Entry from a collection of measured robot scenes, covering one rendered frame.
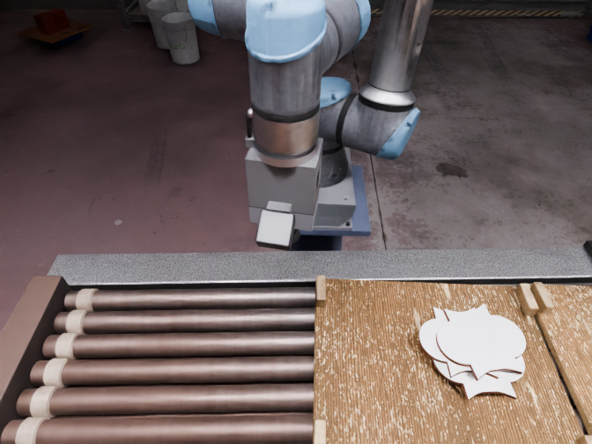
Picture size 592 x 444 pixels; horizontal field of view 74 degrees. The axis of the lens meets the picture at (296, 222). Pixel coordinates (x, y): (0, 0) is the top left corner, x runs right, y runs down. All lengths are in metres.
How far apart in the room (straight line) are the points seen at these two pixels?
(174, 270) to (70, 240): 1.61
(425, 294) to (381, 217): 1.51
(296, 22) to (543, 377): 0.68
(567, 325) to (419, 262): 0.29
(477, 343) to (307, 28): 0.56
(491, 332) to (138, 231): 1.93
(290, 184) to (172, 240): 1.79
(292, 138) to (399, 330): 0.46
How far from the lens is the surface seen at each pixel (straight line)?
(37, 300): 0.90
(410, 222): 2.32
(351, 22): 0.48
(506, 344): 0.77
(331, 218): 0.97
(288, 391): 0.72
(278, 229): 0.48
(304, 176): 0.46
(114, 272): 0.93
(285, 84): 0.40
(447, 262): 0.92
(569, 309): 0.93
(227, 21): 0.54
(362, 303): 0.79
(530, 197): 2.77
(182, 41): 4.02
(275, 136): 0.43
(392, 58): 0.82
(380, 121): 0.83
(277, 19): 0.38
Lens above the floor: 1.59
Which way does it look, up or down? 45 degrees down
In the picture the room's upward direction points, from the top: straight up
